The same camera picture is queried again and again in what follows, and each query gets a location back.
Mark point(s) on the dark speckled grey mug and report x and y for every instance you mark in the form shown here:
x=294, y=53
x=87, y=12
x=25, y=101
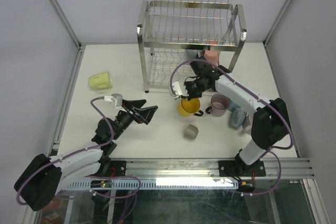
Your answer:
x=193, y=54

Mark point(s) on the yellow enamel mug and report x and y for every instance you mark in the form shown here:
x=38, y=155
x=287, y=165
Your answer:
x=190, y=107

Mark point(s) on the slotted grey cable duct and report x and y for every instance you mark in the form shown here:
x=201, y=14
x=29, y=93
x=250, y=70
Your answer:
x=155, y=184

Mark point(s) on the light blue ribbed mug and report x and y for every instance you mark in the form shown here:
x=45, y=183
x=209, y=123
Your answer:
x=232, y=105

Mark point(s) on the pale yellow-green mug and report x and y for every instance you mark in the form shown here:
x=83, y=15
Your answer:
x=100, y=81

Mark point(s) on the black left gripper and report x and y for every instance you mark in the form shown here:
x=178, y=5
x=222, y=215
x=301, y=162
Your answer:
x=144, y=114

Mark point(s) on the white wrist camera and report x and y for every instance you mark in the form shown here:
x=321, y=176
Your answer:
x=175, y=90
x=116, y=99

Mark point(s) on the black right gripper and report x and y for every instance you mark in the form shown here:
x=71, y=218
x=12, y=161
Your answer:
x=189, y=95

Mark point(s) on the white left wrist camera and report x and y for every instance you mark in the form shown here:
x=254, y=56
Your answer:
x=116, y=99

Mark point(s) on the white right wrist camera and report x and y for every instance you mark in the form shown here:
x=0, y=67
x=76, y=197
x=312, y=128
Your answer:
x=175, y=90

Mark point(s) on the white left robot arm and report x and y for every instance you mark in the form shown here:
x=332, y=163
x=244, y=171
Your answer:
x=46, y=176

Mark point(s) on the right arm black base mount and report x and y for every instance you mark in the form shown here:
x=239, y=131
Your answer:
x=237, y=169

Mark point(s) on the stainless steel dish rack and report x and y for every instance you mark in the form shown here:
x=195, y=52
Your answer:
x=166, y=28

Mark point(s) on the lilac mug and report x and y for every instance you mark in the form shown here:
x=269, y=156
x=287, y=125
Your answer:
x=219, y=104
x=247, y=125

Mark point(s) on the aluminium mounting rail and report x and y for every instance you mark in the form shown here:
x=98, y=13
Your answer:
x=291, y=168

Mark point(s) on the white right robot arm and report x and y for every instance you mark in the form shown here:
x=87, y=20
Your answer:
x=270, y=121

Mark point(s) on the tall pink cup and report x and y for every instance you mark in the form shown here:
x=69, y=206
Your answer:
x=212, y=56

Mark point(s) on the blue-grey speckled jug mug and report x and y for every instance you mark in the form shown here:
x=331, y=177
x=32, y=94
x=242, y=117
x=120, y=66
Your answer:
x=237, y=118

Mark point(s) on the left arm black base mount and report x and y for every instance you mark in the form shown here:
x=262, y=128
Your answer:
x=111, y=168

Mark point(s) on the small grey-green cup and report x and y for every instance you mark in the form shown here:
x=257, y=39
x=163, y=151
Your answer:
x=191, y=132

